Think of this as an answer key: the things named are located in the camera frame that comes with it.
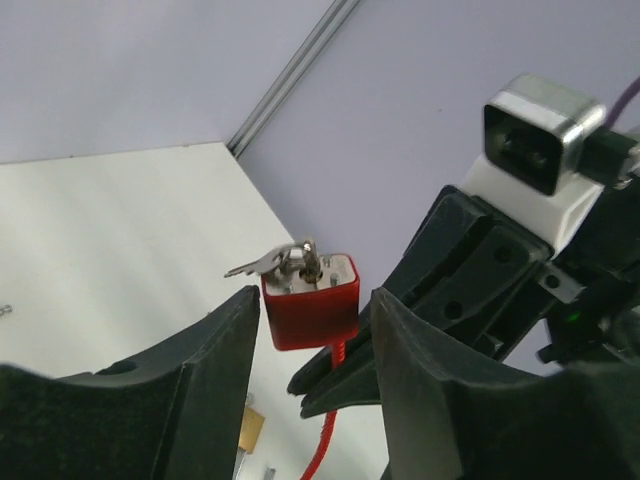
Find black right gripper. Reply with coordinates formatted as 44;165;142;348
286;183;640;420

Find aluminium frame post left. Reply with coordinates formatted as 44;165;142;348
226;0;361;159

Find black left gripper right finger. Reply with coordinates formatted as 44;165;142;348
371;288;639;479

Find red cable padlock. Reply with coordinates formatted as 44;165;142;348
260;253;362;480

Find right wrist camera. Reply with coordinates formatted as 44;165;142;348
460;73;639;255

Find small silver keys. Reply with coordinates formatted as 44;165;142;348
0;304;13;317

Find small brass padlock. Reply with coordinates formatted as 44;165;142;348
238;406;265;454

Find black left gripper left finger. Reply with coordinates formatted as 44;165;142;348
1;286;259;479

